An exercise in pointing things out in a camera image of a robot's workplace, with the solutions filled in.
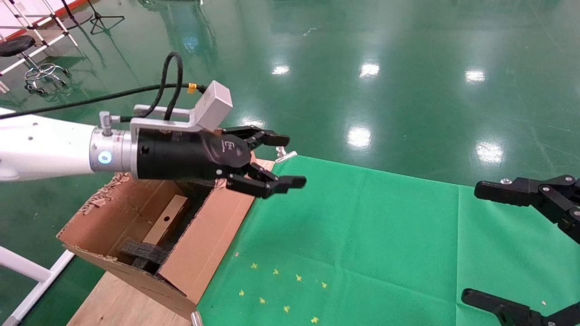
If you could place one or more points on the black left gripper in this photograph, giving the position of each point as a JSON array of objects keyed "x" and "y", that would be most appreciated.
[{"x": 181, "y": 154}]

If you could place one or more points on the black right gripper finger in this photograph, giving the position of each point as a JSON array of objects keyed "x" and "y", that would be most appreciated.
[
  {"x": 494, "y": 308},
  {"x": 512, "y": 192}
]

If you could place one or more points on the small brown cardboard box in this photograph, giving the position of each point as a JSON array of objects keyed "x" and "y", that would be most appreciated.
[{"x": 165, "y": 222}]

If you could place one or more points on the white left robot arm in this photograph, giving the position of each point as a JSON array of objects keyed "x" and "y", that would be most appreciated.
[{"x": 45, "y": 147}]

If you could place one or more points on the large open cardboard carton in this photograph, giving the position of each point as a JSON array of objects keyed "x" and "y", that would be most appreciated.
[{"x": 213, "y": 231}]

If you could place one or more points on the black foam block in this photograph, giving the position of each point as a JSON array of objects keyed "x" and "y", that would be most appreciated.
[
  {"x": 195, "y": 190},
  {"x": 142, "y": 253}
]

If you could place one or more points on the green table cloth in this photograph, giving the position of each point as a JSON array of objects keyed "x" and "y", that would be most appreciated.
[{"x": 385, "y": 249}]

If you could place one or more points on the black tripod stand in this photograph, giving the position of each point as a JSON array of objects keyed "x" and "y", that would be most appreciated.
[{"x": 97, "y": 18}]

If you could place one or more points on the black round base stand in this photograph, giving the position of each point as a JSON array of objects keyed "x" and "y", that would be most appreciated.
[{"x": 79, "y": 20}]

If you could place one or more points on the black round stool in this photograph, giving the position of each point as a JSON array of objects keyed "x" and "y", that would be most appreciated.
[{"x": 16, "y": 45}]

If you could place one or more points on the white tube rack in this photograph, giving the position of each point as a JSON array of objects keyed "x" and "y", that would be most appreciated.
[{"x": 27, "y": 21}]

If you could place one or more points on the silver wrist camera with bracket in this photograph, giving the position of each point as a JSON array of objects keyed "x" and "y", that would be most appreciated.
[{"x": 213, "y": 104}]

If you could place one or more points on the white table frame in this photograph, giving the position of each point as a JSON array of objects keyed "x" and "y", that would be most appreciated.
[{"x": 27, "y": 267}]

